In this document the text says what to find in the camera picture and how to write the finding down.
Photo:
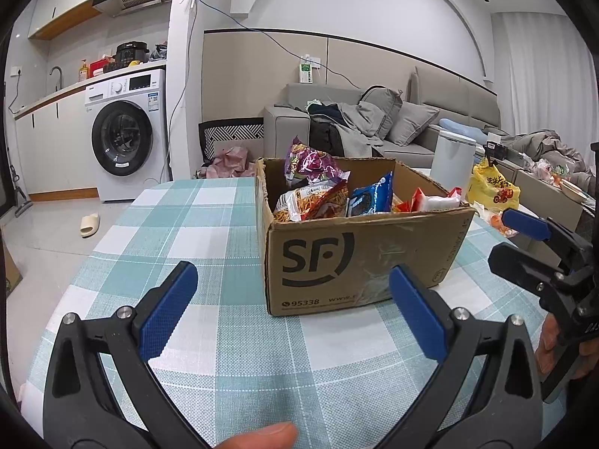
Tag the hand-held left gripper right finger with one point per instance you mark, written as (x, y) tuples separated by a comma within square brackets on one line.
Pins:
[(421, 318)]

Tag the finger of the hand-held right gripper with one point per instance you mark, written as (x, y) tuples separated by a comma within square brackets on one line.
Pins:
[(519, 262), (524, 223)]

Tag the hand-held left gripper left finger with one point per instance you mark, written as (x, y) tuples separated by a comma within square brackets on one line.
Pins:
[(171, 308)]

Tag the brown cardboard box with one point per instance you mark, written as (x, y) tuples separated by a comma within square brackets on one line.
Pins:
[(355, 262)]

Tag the white noodle snack packet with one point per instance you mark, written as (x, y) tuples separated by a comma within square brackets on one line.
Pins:
[(309, 202), (437, 202)]

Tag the blue cookie packet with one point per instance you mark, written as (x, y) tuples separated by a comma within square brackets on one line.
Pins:
[(372, 196)]

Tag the purple candy packet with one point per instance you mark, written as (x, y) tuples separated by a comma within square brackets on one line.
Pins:
[(311, 161)]

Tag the person's right hand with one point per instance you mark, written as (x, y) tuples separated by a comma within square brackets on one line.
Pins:
[(547, 346)]

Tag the person's left hand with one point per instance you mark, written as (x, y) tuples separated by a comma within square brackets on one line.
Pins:
[(262, 438)]

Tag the orange snack bag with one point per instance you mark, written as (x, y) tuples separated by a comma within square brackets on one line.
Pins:
[(500, 224)]

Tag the yellow plastic bag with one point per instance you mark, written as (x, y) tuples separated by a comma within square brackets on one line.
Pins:
[(491, 187)]

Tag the pale bowl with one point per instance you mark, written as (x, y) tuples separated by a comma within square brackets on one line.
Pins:
[(573, 191)]

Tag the small black device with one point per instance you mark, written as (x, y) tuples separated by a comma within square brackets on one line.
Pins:
[(496, 150)]

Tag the grey blanket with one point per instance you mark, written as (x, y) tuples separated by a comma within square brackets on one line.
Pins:
[(543, 145)]

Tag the teal checked tablecloth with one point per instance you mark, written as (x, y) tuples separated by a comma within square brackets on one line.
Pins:
[(187, 224)]

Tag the white trash can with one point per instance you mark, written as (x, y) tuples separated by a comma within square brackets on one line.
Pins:
[(449, 159)]

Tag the light blue pillow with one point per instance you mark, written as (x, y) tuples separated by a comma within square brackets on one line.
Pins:
[(461, 128)]

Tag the beige slipper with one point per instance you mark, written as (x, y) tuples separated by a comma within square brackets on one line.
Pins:
[(90, 224)]

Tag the white curtain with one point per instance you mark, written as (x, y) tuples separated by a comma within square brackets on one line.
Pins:
[(543, 75)]

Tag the grey pillow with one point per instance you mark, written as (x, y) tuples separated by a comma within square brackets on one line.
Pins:
[(386, 103), (412, 121)]

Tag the white washing machine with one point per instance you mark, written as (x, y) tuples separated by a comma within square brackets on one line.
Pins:
[(140, 159)]

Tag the pink cloth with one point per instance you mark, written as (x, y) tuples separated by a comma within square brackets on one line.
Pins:
[(229, 161)]

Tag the black white patterned chair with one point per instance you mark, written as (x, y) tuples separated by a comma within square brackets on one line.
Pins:
[(229, 132)]

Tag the grey jacket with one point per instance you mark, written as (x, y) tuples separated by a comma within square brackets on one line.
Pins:
[(360, 124)]

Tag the dark clothing pile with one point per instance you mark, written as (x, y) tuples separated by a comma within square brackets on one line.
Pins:
[(325, 135)]

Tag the grey sofa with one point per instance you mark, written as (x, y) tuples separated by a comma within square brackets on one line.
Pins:
[(285, 126)]

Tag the yellow bottle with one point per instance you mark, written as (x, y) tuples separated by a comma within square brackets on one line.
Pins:
[(83, 72)]

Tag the red box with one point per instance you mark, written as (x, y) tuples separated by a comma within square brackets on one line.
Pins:
[(100, 66)]

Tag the black rice cooker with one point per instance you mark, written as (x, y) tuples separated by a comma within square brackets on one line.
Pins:
[(132, 55)]

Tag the kitchen faucet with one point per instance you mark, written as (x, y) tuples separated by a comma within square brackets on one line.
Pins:
[(58, 75)]

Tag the green white wall device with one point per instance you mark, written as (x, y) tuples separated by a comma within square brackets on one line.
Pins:
[(306, 74)]

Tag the white wall cabinet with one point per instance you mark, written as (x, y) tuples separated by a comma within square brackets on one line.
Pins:
[(61, 14)]

